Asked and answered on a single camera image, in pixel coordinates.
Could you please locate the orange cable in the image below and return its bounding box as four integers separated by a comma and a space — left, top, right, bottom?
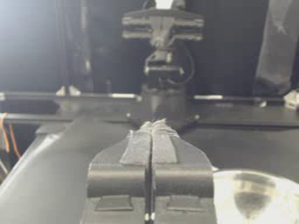
7, 122, 21, 160

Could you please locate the white corner bracket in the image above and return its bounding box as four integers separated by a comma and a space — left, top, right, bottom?
282, 89, 299, 110
54, 85, 81, 97

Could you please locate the grey hanging cloth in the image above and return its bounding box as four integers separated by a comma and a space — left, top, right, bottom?
252, 0, 299, 97

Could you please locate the black metal frame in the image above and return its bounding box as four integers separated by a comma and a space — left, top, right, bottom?
0, 87, 299, 130

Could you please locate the steel bowl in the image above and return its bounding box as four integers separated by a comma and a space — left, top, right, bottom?
212, 169, 299, 224

